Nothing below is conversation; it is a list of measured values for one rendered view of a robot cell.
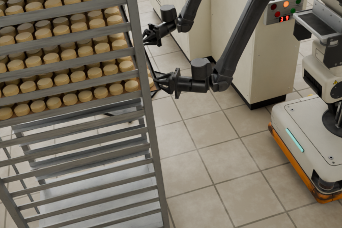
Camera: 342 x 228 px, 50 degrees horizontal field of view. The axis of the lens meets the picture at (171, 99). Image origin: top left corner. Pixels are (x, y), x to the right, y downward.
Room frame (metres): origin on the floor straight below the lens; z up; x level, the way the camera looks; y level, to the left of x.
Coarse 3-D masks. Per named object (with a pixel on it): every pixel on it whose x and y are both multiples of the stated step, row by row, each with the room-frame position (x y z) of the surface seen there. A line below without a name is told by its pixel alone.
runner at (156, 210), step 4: (156, 208) 1.07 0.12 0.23; (140, 212) 1.06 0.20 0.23; (144, 212) 1.04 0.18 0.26; (148, 212) 1.04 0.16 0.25; (152, 212) 1.05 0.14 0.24; (156, 212) 1.05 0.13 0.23; (124, 216) 1.05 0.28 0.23; (128, 216) 1.03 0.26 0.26; (132, 216) 1.03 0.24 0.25; (136, 216) 1.03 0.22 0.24; (140, 216) 1.03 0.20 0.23; (108, 220) 1.03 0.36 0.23; (112, 220) 1.01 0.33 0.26; (116, 220) 1.01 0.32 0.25; (120, 220) 1.02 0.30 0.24; (124, 220) 1.02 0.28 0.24; (128, 220) 1.02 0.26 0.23; (96, 224) 1.02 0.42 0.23; (100, 224) 1.00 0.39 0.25; (104, 224) 1.00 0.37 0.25; (108, 224) 1.00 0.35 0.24; (112, 224) 1.01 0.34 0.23
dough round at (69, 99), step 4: (64, 96) 1.07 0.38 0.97; (68, 96) 1.07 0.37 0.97; (72, 96) 1.06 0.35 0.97; (76, 96) 1.06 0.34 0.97; (64, 100) 1.04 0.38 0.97; (68, 100) 1.04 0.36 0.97; (72, 100) 1.04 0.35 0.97; (76, 100) 1.05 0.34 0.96; (68, 104) 1.04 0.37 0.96; (72, 104) 1.04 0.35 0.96
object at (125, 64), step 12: (108, 60) 1.14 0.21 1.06; (120, 60) 1.14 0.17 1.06; (48, 72) 1.10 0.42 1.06; (60, 72) 1.10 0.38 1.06; (72, 72) 1.11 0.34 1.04; (84, 72) 1.11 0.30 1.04; (96, 72) 1.07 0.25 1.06; (108, 72) 1.07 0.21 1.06; (120, 72) 1.08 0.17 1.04; (0, 84) 1.06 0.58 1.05; (12, 84) 1.05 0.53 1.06; (24, 84) 1.04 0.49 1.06; (36, 84) 1.06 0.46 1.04; (48, 84) 1.03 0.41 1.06; (60, 84) 1.03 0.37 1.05; (0, 96) 1.01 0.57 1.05
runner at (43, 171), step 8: (144, 144) 1.05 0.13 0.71; (112, 152) 1.02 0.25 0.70; (120, 152) 1.03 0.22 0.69; (128, 152) 1.04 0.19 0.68; (80, 160) 1.00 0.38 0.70; (88, 160) 1.01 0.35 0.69; (96, 160) 1.01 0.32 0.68; (48, 168) 0.98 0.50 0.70; (56, 168) 0.98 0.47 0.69; (64, 168) 0.99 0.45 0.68; (16, 176) 0.95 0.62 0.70; (24, 176) 0.96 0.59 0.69; (32, 176) 0.96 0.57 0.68
